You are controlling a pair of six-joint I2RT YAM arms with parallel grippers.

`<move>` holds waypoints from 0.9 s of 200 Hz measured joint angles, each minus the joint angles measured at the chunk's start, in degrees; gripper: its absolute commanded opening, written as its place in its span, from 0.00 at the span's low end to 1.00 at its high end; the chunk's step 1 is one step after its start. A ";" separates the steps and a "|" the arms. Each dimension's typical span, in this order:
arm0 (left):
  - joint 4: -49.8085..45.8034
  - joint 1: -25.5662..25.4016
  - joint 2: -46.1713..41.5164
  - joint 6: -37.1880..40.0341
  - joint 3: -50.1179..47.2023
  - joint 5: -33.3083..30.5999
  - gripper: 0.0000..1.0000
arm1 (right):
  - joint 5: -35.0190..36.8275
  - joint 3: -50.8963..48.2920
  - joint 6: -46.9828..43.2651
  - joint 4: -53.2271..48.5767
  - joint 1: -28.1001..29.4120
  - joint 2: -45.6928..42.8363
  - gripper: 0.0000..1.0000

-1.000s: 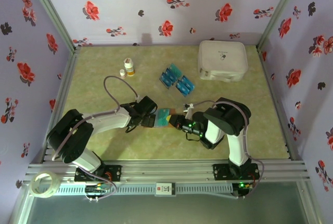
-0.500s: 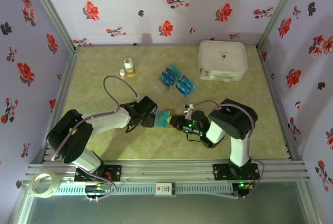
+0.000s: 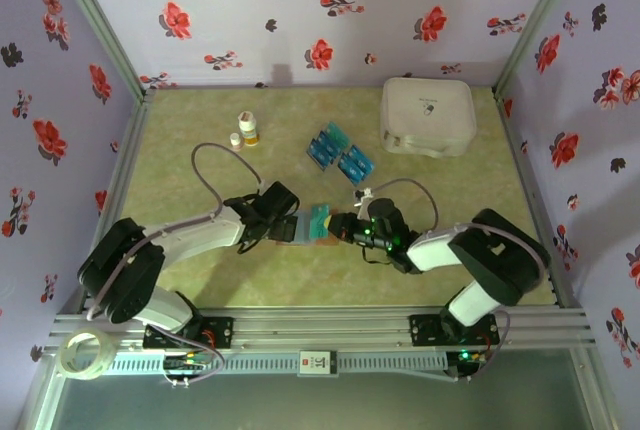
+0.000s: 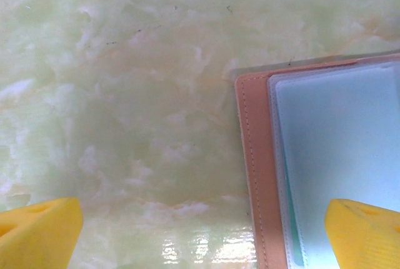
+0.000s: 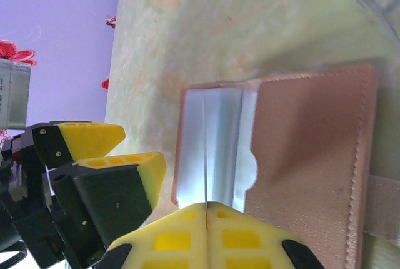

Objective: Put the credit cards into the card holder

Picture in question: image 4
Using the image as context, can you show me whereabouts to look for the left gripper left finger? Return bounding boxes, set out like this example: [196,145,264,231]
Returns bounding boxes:
[0,196,84,269]

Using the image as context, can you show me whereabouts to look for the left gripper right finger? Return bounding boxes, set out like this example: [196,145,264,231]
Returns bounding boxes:
[324,198,400,269]

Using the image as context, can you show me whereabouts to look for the teal membership card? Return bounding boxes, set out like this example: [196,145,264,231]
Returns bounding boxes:
[276,62,400,269]

